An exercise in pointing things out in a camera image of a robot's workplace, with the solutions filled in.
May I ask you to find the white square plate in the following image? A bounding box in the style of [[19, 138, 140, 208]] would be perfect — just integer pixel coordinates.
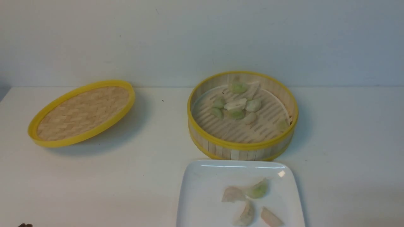
[[176, 160, 306, 227]]

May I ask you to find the green dumpling on plate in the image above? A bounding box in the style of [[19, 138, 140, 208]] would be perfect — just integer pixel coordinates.
[[244, 178, 269, 199]]

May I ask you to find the pale dumpling on plate bottom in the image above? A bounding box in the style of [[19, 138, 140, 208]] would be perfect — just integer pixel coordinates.
[[233, 200, 256, 227]]

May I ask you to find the white dumpling in steamer centre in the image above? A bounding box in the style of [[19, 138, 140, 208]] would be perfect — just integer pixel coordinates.
[[223, 98, 247, 111]]

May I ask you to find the yellow rimmed bamboo steamer basket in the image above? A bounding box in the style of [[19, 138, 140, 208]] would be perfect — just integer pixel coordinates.
[[187, 71, 299, 161]]

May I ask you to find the green dumpling at steamer back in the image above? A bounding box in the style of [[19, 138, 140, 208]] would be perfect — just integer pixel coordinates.
[[229, 81, 249, 94]]

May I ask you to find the pale green dumpling steamer centre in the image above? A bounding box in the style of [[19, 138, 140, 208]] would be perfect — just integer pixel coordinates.
[[244, 99, 262, 112]]

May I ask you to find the white dumpling at steamer back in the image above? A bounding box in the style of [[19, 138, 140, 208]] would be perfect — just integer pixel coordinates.
[[244, 81, 260, 100]]

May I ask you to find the green dumpling steamer right edge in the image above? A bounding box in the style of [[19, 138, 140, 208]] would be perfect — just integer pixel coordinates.
[[276, 119, 290, 133]]

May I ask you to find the yellow rimmed woven steamer lid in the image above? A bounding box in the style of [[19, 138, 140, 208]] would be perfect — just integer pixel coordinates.
[[27, 79, 135, 148]]

